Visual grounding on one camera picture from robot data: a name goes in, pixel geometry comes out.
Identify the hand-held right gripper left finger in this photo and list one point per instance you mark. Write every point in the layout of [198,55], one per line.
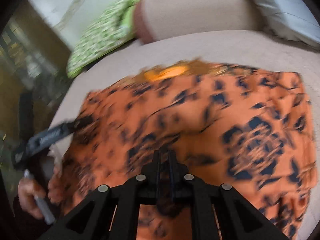
[156,165]

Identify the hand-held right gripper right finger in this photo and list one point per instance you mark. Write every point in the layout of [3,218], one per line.
[171,165]

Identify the orange black floral garment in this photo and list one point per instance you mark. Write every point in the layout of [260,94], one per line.
[200,120]

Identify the beige quilted sofa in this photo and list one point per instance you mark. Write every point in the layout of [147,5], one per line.
[200,12]

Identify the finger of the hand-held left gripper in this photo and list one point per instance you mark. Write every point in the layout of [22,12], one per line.
[83,121]
[26,115]

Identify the dark wooden furniture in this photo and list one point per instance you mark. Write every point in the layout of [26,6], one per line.
[27,55]

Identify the grey white pillow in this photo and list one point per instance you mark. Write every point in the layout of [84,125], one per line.
[282,7]

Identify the green patterned pillow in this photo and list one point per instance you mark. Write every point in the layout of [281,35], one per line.
[100,37]

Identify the person's left hand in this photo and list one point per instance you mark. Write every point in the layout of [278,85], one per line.
[28,192]

